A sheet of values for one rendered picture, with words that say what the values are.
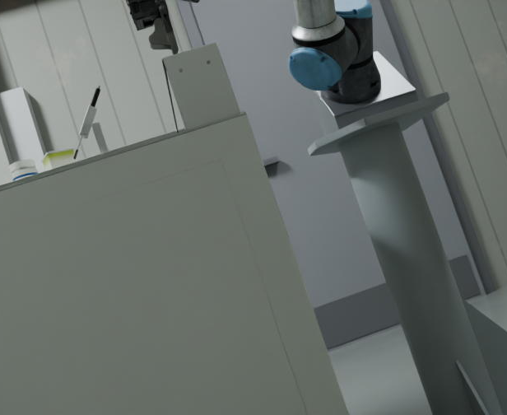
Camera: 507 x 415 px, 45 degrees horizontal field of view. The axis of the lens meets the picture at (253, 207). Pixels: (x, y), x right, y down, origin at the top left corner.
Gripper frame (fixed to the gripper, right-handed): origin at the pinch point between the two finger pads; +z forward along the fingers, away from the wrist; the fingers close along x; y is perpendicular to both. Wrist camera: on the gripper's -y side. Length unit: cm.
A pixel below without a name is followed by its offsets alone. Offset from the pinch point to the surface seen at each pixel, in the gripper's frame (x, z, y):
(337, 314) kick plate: -183, 94, -48
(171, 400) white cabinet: 46, 66, 20
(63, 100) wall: -186, -59, 53
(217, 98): 40.0, 24.0, -1.3
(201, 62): 40.0, 17.5, -0.6
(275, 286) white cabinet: 46, 56, 0
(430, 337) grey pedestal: -6, 82, -36
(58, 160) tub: -24.9, 10.4, 37.1
